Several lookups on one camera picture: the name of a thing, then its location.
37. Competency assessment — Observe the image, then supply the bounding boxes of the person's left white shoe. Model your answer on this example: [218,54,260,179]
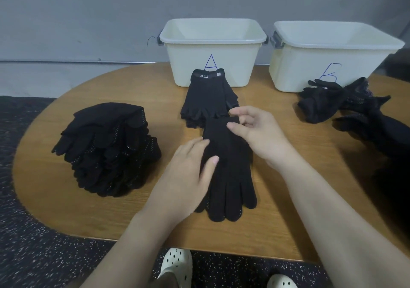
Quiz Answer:
[158,247,193,288]

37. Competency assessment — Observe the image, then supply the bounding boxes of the person's left forearm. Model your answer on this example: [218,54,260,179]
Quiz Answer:
[82,211,177,288]

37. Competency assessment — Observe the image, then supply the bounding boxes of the black fingerless glove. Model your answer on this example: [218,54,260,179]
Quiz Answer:
[180,68,239,128]
[375,160,410,234]

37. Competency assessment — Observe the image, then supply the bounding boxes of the person's right hand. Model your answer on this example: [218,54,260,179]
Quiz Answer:
[226,105,297,172]

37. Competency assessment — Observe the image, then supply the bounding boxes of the white plastic bin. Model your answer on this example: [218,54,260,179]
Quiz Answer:
[158,18,269,87]
[269,21,406,93]

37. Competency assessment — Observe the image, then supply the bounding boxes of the person's right white shoe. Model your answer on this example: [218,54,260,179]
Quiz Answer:
[266,273,299,288]

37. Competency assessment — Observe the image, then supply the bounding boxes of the person's right forearm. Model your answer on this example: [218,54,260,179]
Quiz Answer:
[275,153,410,288]

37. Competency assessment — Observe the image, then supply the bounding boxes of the grey wall pipe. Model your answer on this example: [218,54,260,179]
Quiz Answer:
[0,57,161,66]

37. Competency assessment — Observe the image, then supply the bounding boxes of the person's left hand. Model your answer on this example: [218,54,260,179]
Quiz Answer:
[142,137,220,231]

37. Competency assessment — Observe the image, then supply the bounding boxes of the person's white shoe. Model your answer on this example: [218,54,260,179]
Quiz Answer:
[266,273,299,288]
[158,247,193,288]

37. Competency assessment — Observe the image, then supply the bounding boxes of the pile of black gloves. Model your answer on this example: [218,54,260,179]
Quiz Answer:
[52,102,162,198]
[296,76,410,157]

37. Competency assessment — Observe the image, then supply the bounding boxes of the stack of black gloves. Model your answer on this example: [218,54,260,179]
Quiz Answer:
[52,102,162,198]

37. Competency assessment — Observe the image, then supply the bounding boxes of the black strapped glove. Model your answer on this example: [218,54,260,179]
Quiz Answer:
[180,68,239,128]

